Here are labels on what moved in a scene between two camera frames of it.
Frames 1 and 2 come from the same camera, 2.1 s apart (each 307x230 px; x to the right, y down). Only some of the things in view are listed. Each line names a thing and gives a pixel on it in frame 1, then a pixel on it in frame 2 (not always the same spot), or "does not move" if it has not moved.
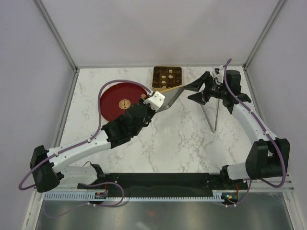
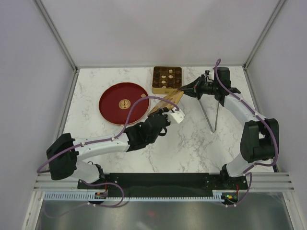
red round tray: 116,99 does not move
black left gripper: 153,112 → 160,111
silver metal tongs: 207,120 does not move
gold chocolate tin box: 166,78 does not move
